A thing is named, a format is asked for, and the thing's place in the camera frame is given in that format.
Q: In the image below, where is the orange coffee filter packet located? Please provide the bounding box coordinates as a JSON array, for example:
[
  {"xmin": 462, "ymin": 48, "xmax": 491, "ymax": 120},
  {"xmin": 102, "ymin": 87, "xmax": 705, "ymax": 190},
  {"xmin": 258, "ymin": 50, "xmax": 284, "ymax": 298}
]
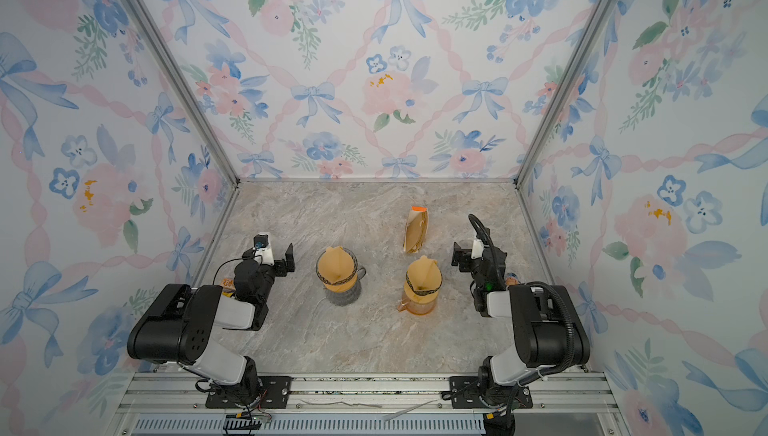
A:
[{"xmin": 403, "ymin": 206, "xmax": 429, "ymax": 254}]

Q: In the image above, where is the orange glass carafe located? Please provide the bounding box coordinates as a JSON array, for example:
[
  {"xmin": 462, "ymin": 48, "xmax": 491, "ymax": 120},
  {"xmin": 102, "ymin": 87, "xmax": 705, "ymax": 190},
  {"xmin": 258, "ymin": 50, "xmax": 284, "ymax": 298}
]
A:
[{"xmin": 397, "ymin": 288, "xmax": 439, "ymax": 316}]

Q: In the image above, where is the clear grey glass pitcher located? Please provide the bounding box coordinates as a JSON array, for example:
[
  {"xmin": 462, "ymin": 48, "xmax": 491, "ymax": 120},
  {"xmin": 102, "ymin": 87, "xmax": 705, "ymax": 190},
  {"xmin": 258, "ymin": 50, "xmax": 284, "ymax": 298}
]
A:
[{"xmin": 324, "ymin": 267, "xmax": 367, "ymax": 307}]

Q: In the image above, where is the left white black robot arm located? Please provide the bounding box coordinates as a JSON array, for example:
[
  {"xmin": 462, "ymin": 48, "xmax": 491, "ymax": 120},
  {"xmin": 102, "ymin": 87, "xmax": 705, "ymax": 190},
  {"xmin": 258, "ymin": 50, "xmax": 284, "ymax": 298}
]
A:
[{"xmin": 127, "ymin": 234, "xmax": 296, "ymax": 409}]

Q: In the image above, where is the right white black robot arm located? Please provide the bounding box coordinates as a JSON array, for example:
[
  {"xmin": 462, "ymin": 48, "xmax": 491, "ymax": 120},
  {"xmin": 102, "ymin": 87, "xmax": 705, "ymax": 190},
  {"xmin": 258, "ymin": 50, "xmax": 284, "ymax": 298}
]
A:
[{"xmin": 451, "ymin": 240, "xmax": 591, "ymax": 408}]

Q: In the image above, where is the small ice cream cone toy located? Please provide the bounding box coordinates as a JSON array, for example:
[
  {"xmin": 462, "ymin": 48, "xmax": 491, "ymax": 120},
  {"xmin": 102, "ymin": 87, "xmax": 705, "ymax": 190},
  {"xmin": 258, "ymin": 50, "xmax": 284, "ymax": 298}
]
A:
[{"xmin": 505, "ymin": 274, "xmax": 520, "ymax": 286}]

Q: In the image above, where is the small orange yellow toy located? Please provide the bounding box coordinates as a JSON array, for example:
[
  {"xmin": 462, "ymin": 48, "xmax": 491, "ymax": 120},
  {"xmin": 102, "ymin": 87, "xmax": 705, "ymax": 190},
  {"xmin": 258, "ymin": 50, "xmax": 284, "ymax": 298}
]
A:
[{"xmin": 219, "ymin": 278, "xmax": 236, "ymax": 297}]

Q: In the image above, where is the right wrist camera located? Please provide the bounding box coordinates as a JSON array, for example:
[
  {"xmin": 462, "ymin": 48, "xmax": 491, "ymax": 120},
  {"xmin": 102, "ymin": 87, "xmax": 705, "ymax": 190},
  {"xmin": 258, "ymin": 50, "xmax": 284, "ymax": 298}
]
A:
[{"xmin": 471, "ymin": 238, "xmax": 485, "ymax": 259}]

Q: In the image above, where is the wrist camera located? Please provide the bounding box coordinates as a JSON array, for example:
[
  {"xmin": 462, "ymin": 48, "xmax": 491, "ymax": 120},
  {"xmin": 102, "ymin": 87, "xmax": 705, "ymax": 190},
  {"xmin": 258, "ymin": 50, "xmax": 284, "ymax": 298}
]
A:
[
  {"xmin": 471, "ymin": 238, "xmax": 485, "ymax": 259},
  {"xmin": 252, "ymin": 233, "xmax": 275, "ymax": 266}
]

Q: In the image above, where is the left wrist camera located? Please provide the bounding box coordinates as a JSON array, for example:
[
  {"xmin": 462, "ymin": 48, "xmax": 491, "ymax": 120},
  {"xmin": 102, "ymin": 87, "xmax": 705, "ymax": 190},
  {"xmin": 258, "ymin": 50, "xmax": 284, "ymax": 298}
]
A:
[{"xmin": 252, "ymin": 233, "xmax": 275, "ymax": 266}]

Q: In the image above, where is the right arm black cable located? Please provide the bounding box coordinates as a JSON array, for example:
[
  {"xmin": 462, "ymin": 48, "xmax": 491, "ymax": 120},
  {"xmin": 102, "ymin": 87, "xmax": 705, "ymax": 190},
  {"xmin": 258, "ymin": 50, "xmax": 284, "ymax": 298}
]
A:
[{"xmin": 467, "ymin": 213, "xmax": 592, "ymax": 377}]

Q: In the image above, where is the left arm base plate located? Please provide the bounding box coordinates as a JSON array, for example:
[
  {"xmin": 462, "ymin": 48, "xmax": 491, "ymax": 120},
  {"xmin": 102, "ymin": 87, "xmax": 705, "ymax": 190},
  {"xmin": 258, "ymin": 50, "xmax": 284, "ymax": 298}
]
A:
[{"xmin": 205, "ymin": 375, "xmax": 293, "ymax": 410}]

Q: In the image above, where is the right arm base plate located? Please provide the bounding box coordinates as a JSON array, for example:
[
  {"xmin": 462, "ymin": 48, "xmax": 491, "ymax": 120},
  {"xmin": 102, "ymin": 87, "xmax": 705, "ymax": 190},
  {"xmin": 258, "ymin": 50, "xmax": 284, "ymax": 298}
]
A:
[{"xmin": 441, "ymin": 376, "xmax": 533, "ymax": 410}]

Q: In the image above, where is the aluminium frame rail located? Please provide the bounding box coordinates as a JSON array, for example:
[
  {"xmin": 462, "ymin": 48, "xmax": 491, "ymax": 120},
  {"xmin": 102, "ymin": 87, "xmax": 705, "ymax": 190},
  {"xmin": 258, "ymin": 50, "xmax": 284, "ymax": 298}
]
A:
[{"xmin": 106, "ymin": 371, "xmax": 629, "ymax": 435}]

